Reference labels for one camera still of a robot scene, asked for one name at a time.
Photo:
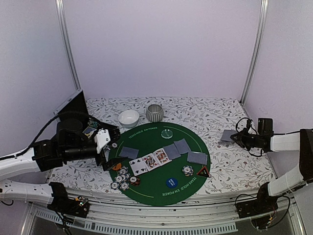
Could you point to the orange big blind button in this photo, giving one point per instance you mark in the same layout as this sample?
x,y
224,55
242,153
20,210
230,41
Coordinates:
x,y
117,167

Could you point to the blue poker chips pile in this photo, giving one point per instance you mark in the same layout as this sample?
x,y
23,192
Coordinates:
x,y
121,180

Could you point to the round green poker mat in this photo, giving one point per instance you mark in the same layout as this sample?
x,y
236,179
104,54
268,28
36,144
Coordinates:
x,y
153,190

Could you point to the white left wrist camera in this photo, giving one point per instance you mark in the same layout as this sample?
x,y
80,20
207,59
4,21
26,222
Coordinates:
x,y
106,137

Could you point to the right aluminium frame post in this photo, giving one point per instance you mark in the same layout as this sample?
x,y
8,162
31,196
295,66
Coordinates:
x,y
256,50

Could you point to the boxed card deck in case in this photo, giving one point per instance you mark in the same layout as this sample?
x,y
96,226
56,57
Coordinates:
x,y
89,131

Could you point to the face-down cards player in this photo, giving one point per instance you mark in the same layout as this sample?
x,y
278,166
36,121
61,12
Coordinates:
x,y
128,152

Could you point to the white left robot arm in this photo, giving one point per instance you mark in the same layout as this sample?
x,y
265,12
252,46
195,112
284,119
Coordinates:
x,y
67,137

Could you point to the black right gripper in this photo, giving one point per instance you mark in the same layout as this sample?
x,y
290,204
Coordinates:
x,y
240,136

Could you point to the black triangular all-in marker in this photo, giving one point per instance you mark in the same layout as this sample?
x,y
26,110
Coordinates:
x,y
204,172

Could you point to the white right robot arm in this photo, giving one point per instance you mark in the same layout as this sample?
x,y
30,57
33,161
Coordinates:
x,y
267,140

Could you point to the face-up king card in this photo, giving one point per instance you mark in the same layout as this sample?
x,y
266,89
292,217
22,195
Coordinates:
x,y
162,157

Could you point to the face-down board card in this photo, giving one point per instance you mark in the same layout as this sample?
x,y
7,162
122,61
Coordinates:
x,y
182,146
172,152

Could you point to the aluminium frame post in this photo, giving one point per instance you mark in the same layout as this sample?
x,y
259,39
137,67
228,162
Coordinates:
x,y
256,50
65,36

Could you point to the poker chip row upper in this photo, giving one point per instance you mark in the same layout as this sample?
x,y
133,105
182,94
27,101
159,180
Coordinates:
x,y
93,124

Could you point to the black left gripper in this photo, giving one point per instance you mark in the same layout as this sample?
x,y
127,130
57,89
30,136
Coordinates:
x,y
109,164

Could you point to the aluminium poker chip case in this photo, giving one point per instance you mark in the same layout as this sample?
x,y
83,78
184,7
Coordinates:
x,y
76,104

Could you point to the blue poker chip stack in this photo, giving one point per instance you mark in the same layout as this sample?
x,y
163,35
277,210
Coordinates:
x,y
188,170

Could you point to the floral white tablecloth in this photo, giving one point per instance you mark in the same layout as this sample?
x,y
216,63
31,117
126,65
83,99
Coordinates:
x,y
232,168

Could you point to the clear acrylic dealer button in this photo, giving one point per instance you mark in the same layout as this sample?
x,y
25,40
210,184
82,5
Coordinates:
x,y
167,133

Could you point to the grey playing card deck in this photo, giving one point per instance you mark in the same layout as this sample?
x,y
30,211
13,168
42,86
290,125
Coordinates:
x,y
226,136

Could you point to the face-up queen card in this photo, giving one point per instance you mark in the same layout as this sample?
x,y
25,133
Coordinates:
x,y
150,162

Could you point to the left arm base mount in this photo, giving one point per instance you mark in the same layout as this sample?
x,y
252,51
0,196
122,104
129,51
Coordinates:
x,y
78,207

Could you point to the face-up clubs card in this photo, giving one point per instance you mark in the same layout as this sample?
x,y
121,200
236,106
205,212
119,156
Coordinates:
x,y
138,166

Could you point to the blue small blind button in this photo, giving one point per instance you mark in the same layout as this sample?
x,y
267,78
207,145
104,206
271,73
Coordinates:
x,y
172,182

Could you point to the white ceramic bowl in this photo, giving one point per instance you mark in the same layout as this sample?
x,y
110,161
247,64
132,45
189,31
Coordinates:
x,y
128,118

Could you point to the red black poker chip stack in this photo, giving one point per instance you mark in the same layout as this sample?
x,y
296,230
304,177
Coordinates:
x,y
134,180

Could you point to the playing cards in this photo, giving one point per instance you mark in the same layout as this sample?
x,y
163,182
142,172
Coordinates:
x,y
197,157

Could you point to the striped grey ceramic cup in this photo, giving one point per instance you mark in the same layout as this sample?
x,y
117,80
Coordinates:
x,y
154,113

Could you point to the left aluminium frame post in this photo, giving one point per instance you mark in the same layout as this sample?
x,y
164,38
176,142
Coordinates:
x,y
65,36

